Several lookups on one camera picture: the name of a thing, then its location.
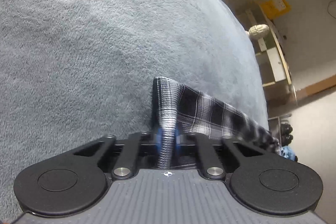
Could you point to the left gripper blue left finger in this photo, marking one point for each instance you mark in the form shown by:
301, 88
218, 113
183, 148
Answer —
158, 139

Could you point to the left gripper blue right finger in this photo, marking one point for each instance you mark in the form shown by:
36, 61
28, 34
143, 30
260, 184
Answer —
177, 139

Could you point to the black white plaid pants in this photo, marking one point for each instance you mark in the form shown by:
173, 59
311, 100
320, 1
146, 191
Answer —
178, 109

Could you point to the black shoes on floor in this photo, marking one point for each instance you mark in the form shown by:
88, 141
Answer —
285, 134

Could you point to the light wooden desk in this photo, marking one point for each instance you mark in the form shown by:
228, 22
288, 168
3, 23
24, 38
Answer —
274, 69

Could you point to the grey bed blanket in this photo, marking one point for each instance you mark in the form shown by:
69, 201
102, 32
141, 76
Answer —
75, 70

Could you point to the white pinecone ornament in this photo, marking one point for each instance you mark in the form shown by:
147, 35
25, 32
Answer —
257, 32

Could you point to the yellow box on desk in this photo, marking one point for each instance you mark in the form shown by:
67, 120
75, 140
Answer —
275, 8

